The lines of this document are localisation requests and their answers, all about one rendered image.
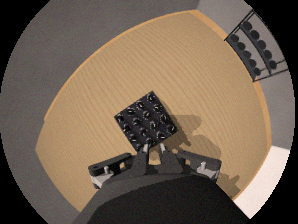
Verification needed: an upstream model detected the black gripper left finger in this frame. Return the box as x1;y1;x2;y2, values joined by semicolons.
88;144;149;189

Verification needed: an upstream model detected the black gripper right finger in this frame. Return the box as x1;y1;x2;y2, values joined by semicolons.
159;144;222;183

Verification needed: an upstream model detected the black knob box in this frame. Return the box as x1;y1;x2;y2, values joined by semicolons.
114;91;178;152

